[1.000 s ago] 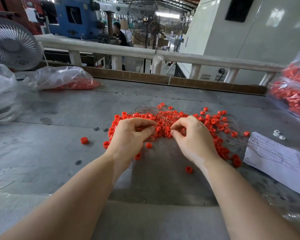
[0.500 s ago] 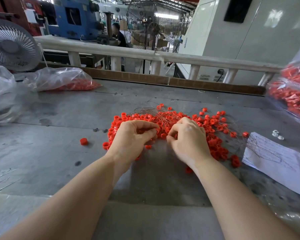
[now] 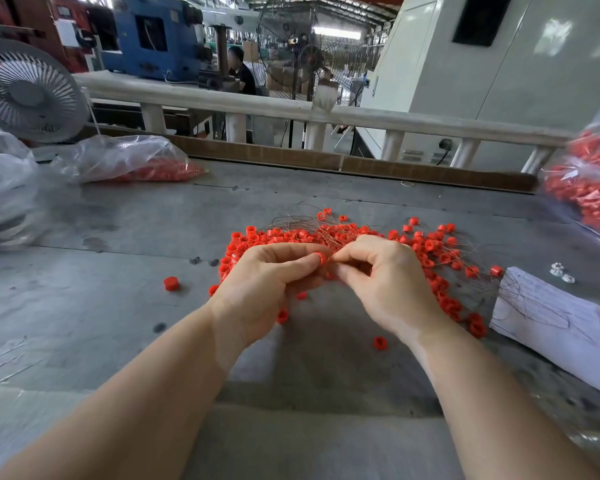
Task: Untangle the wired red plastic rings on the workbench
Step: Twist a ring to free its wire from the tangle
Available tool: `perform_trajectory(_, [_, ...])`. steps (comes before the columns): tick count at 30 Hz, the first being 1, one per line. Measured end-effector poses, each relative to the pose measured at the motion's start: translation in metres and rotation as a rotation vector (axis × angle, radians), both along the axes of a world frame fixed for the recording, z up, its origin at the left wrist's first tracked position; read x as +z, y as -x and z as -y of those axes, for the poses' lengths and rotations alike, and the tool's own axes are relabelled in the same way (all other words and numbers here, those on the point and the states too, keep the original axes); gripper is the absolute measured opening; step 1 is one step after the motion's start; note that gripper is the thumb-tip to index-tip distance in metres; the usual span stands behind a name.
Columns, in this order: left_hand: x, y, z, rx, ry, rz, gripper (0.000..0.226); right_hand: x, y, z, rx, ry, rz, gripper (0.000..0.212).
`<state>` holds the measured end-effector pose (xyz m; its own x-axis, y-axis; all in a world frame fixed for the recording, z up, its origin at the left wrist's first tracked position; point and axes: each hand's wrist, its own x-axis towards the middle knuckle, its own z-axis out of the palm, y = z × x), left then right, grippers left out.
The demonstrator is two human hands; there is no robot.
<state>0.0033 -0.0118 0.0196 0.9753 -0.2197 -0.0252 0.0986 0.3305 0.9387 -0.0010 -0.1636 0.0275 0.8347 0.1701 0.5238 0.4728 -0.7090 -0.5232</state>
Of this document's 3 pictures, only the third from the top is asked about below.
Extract person's right forearm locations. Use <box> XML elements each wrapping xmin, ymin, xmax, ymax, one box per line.
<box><xmin>408</xmin><ymin>325</ymin><xmax>600</xmax><ymax>480</ymax></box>

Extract brown wooden board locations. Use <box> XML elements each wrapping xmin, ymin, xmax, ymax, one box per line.
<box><xmin>78</xmin><ymin>125</ymin><xmax>537</xmax><ymax>193</ymax></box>

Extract white metal railing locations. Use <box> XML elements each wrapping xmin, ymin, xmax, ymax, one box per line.
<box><xmin>73</xmin><ymin>71</ymin><xmax>578</xmax><ymax>174</ymax></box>

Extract blue industrial machine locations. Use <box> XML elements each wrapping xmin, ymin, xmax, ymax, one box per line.
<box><xmin>105</xmin><ymin>0</ymin><xmax>213</xmax><ymax>82</ymax></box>

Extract white desk fan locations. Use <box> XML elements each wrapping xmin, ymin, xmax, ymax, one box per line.
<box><xmin>0</xmin><ymin>39</ymin><xmax>91</xmax><ymax>146</ymax></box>

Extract person's left forearm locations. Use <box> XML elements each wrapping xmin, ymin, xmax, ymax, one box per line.
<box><xmin>0</xmin><ymin>307</ymin><xmax>243</xmax><ymax>480</ymax></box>

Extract crumpled clear plastic bag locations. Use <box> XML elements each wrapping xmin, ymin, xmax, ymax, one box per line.
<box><xmin>0</xmin><ymin>119</ymin><xmax>59</xmax><ymax>248</ymax></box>

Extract red industrial machine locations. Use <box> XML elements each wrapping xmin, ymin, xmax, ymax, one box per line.
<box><xmin>0</xmin><ymin>0</ymin><xmax>91</xmax><ymax>74</ymax></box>

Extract bundle of thin metal wires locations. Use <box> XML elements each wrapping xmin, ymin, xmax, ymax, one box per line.
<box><xmin>270</xmin><ymin>215</ymin><xmax>401</xmax><ymax>296</ymax></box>

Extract clear bag with red pieces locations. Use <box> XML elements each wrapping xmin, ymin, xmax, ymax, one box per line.
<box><xmin>52</xmin><ymin>133</ymin><xmax>207</xmax><ymax>184</ymax></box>

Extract person's left hand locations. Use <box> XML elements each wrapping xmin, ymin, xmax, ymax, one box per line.
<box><xmin>208</xmin><ymin>241</ymin><xmax>326</xmax><ymax>371</ymax></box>

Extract large clear bag red pieces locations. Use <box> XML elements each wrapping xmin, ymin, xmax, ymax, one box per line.
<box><xmin>540</xmin><ymin>89</ymin><xmax>600</xmax><ymax>241</ymax></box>

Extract black pedestal fan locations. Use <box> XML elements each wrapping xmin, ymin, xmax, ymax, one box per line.
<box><xmin>295</xmin><ymin>43</ymin><xmax>330</xmax><ymax>150</ymax></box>

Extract large grey machine cabinet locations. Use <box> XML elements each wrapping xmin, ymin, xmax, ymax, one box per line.
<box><xmin>358</xmin><ymin>0</ymin><xmax>600</xmax><ymax>173</ymax></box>

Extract white paper sheet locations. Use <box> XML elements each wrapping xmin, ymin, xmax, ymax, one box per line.
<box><xmin>489</xmin><ymin>267</ymin><xmax>600</xmax><ymax>401</ymax></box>

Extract person's right hand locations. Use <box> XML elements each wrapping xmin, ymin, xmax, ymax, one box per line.
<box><xmin>332</xmin><ymin>235</ymin><xmax>453</xmax><ymax>348</ymax></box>

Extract pile of red plastic rings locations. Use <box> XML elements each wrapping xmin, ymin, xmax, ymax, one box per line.
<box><xmin>208</xmin><ymin>207</ymin><xmax>505</xmax><ymax>352</ymax></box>

